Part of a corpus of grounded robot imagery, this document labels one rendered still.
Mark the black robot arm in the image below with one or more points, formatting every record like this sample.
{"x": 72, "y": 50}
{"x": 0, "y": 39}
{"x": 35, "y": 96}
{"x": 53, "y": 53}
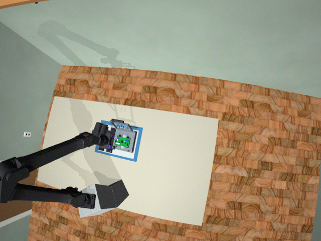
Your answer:
{"x": 15, "y": 169}

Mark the green circuit board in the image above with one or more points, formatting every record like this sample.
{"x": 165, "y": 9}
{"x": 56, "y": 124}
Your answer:
{"x": 122, "y": 141}

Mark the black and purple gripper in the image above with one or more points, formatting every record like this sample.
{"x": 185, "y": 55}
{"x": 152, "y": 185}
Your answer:
{"x": 107, "y": 143}

